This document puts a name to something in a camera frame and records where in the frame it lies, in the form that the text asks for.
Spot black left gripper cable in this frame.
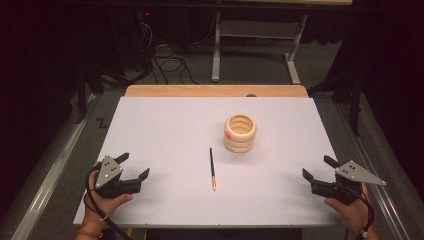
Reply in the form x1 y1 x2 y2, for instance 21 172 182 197
84 165 134 240

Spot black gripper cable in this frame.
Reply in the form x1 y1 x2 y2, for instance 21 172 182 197
343 184 375 240
84 165 134 240

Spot dark device with red light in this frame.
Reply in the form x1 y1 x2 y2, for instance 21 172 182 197
134 9 155 69

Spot aluminium floor rail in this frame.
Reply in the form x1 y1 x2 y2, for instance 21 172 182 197
9 93 98 240
335 103 412 240

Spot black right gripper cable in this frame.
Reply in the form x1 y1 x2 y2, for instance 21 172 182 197
343 184 375 240

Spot black pen with tan end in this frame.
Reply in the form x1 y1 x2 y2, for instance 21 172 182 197
209 147 218 192

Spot black floor cables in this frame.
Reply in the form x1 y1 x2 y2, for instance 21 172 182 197
151 43 200 86

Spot person's left hand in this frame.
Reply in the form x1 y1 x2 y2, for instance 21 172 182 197
82 161 134 224

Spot wooden table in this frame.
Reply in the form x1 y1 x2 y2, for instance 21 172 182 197
124 84 309 99

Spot orange bracelet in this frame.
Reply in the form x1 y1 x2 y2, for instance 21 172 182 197
75 223 102 239

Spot black metal stand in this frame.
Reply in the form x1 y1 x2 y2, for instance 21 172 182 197
75 63 102 125
308 66 365 137

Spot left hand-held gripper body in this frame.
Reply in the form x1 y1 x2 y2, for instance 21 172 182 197
94 155 143 200

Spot cream ribbed pen holder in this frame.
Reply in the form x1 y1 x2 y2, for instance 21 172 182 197
223 114 258 154

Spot person's right hand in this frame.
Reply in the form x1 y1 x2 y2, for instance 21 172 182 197
324 183 372 235

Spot white metal desk frame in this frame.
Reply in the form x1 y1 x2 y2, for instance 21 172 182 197
211 0 354 85

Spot white table board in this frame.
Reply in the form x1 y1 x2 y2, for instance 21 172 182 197
72 96 341 229

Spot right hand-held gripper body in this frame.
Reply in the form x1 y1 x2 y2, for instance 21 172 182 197
310 160 388 205

